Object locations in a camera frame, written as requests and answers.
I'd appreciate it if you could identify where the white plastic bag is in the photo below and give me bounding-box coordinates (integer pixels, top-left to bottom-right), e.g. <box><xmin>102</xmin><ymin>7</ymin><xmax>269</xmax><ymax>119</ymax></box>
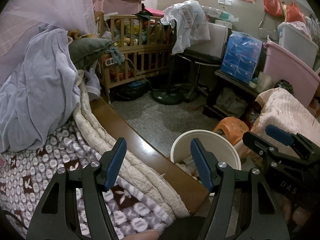
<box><xmin>161</xmin><ymin>0</ymin><xmax>210</xmax><ymax>55</ymax></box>

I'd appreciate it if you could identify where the cream quilted mattress pad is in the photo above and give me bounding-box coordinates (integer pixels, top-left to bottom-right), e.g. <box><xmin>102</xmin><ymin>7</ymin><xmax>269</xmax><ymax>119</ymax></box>
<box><xmin>73</xmin><ymin>82</ymin><xmax>190</xmax><ymax>219</ymax></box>

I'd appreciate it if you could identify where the patterned fleece blanket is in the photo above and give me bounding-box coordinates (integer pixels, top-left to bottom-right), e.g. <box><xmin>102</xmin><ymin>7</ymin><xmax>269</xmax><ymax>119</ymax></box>
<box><xmin>1</xmin><ymin>121</ymin><xmax>174</xmax><ymax>239</ymax></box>

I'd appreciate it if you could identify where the black fan base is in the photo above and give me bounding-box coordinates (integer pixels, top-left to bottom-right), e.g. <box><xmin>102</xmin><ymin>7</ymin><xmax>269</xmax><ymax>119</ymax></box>
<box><xmin>151</xmin><ymin>84</ymin><xmax>198</xmax><ymax>105</ymax></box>

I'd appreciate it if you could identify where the person's left hand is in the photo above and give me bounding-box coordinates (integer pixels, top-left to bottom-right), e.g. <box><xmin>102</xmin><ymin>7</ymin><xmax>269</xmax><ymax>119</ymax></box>
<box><xmin>123</xmin><ymin>230</ymin><xmax>160</xmax><ymax>240</ymax></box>

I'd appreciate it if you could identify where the white trash bucket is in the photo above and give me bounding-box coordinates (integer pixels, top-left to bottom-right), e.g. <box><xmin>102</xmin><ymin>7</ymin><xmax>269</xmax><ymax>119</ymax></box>
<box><xmin>170</xmin><ymin>129</ymin><xmax>241</xmax><ymax>181</ymax></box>

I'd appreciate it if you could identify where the lavender blue duvet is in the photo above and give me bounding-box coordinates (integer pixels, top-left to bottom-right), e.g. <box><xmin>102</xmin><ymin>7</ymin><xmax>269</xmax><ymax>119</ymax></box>
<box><xmin>1</xmin><ymin>25</ymin><xmax>80</xmax><ymax>152</ymax></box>

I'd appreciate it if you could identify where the red hanging bag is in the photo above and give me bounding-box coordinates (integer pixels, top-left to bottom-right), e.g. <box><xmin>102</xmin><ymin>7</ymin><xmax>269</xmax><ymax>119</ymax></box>
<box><xmin>263</xmin><ymin>0</ymin><xmax>283</xmax><ymax>17</ymax></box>

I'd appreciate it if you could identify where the pink plastic tub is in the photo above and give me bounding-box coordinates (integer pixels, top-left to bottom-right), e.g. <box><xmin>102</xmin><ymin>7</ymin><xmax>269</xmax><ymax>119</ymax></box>
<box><xmin>263</xmin><ymin>42</ymin><xmax>319</xmax><ymax>108</ymax></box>

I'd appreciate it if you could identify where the white storage bin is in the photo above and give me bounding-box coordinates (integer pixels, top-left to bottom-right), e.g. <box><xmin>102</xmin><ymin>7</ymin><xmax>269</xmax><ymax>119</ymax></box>
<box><xmin>278</xmin><ymin>22</ymin><xmax>319</xmax><ymax>69</ymax></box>

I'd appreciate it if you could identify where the grey green pillow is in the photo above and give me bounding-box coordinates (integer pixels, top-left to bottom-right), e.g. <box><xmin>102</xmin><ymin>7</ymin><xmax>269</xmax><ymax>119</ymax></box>
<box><xmin>68</xmin><ymin>37</ymin><xmax>113</xmax><ymax>64</ymax></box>

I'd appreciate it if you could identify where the orange plastic stool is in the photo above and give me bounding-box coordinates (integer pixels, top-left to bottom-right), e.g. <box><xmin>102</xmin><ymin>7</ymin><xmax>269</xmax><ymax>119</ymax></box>
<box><xmin>213</xmin><ymin>116</ymin><xmax>249</xmax><ymax>146</ymax></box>

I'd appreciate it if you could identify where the wooden baby crib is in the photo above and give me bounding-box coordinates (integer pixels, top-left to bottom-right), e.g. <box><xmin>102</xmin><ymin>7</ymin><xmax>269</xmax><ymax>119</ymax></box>
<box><xmin>94</xmin><ymin>11</ymin><xmax>176</xmax><ymax>103</ymax></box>

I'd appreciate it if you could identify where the pink mosquito net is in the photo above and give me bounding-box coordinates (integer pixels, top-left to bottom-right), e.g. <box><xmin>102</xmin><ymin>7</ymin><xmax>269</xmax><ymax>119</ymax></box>
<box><xmin>1</xmin><ymin>0</ymin><xmax>97</xmax><ymax>73</ymax></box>

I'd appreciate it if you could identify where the pink storage box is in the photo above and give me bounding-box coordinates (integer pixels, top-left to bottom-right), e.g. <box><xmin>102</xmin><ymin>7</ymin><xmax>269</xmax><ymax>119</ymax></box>
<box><xmin>93</xmin><ymin>0</ymin><xmax>145</xmax><ymax>15</ymax></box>

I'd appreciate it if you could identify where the orange hanging bag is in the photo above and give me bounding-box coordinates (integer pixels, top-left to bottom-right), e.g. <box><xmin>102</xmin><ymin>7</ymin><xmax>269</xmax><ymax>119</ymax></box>
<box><xmin>284</xmin><ymin>2</ymin><xmax>305</xmax><ymax>23</ymax></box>

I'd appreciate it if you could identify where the blue tissue pack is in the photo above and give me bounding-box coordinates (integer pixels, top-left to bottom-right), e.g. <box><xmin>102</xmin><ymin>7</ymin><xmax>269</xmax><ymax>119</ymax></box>
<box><xmin>220</xmin><ymin>31</ymin><xmax>263</xmax><ymax>84</ymax></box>

